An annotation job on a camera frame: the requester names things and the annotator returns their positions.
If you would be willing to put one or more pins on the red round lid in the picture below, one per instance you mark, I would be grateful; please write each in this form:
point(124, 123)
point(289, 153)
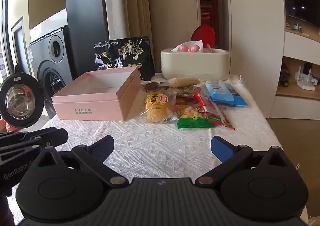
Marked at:
point(203, 33)

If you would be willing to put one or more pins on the beige curtain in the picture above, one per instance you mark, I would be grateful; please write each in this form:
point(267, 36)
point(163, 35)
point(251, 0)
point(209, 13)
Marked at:
point(130, 3)

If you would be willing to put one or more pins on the pink cardboard box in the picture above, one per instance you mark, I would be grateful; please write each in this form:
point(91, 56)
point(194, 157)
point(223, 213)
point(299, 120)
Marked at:
point(87, 106)

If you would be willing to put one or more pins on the small toy vehicle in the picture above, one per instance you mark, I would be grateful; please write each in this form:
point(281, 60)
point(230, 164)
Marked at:
point(283, 76)

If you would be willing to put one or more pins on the black printed snack bag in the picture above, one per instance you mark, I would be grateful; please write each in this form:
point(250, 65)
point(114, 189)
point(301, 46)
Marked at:
point(125, 51)

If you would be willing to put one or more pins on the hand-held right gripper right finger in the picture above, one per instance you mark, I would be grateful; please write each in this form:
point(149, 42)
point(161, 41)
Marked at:
point(221, 151)

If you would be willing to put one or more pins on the grey washing machine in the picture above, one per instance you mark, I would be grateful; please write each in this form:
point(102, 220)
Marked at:
point(53, 83)

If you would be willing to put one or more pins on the white router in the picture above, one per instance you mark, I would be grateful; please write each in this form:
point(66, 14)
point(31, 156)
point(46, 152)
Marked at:
point(307, 81)

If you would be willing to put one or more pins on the cream oval container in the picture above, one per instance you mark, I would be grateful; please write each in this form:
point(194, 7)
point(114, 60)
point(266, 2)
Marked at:
point(195, 63)

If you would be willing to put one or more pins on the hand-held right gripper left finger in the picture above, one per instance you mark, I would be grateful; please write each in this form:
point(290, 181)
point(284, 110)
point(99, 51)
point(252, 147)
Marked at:
point(103, 147)

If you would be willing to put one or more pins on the pale rice roll packet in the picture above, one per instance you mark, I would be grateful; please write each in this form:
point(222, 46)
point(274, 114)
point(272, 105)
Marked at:
point(183, 81)

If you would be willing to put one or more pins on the white textured tablecloth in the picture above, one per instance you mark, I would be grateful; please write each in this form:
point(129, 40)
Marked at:
point(150, 141)

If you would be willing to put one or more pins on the black tall cabinet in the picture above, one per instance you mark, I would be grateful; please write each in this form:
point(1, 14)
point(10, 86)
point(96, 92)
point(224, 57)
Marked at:
point(85, 16)

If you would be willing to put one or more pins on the grey tumble dryer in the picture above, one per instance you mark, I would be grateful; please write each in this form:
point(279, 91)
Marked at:
point(47, 46)

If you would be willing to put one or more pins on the white tissue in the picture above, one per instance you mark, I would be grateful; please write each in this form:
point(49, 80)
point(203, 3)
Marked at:
point(192, 42)

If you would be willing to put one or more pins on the green snack packet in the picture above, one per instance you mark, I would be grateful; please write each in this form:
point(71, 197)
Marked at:
point(193, 122)

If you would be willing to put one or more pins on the long red snack packet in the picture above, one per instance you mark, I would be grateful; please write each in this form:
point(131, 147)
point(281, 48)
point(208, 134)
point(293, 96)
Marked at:
point(212, 112)

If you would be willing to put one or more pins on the brown cookie packet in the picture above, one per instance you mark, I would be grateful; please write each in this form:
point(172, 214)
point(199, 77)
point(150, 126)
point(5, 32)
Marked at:
point(151, 87)

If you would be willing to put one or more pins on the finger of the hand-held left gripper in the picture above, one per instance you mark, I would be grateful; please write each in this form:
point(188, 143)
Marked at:
point(52, 134)
point(20, 153)

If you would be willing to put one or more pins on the pink ball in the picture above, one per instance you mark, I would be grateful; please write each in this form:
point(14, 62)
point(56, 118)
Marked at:
point(194, 49)
point(183, 48)

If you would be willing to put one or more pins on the blue snack packet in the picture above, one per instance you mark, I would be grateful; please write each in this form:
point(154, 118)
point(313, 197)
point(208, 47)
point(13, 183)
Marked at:
point(225, 92)

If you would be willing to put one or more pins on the white wooden shelf unit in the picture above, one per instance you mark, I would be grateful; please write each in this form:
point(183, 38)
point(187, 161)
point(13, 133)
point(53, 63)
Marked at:
point(297, 48)

